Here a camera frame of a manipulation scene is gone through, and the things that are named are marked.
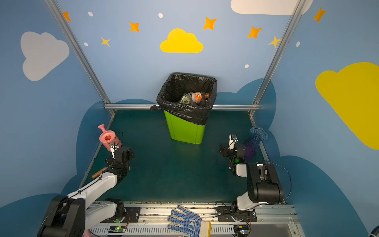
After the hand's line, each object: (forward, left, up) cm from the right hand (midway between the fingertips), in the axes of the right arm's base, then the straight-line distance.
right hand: (229, 142), depth 95 cm
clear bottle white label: (+21, +29, +18) cm, 41 cm away
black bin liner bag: (+16, +39, +24) cm, 49 cm away
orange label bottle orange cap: (+19, +21, +22) cm, 36 cm away
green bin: (+5, +32, +5) cm, 32 cm away
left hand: (-12, +66, +3) cm, 67 cm away
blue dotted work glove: (-46, +22, -6) cm, 51 cm away
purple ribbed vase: (-6, -11, +6) cm, 14 cm away
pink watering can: (-3, +80, +4) cm, 80 cm away
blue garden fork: (-24, +79, -4) cm, 83 cm away
